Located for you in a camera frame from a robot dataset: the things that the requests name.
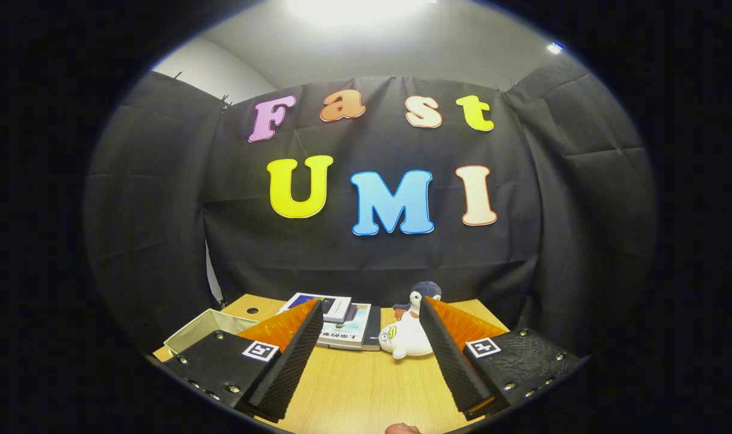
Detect large ceiling light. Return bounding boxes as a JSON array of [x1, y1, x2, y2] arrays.
[[284, 0, 439, 28]]

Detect light blue cover book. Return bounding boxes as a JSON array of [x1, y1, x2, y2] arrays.
[[318, 303, 372, 349]]

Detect green fabric storage box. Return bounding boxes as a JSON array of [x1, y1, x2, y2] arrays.
[[164, 309, 259, 356]]

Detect white seal plush toy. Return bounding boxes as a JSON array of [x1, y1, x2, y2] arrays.
[[379, 310, 434, 360]]

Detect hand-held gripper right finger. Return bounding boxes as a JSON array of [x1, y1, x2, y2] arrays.
[[419, 296, 583, 421]]

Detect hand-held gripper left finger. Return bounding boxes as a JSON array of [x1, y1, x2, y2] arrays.
[[161, 300, 324, 423]]

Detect penguin plush toy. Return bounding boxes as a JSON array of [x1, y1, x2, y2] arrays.
[[393, 281, 443, 320]]

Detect dark cover book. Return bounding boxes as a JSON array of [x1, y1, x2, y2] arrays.
[[363, 306, 382, 351]]

